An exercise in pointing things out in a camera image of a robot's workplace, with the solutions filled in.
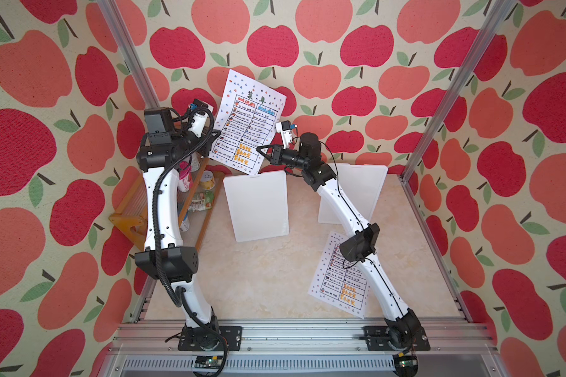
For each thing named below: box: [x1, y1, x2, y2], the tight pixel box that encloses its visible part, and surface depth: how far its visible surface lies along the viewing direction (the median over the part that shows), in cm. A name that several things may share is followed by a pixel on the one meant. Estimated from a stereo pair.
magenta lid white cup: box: [177, 160, 193, 193], surface depth 93 cm
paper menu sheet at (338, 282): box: [307, 230, 371, 319], surface depth 86 cm
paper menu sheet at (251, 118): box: [208, 69, 287, 176], surface depth 75 cm
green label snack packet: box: [188, 190, 215, 213], surface depth 109 cm
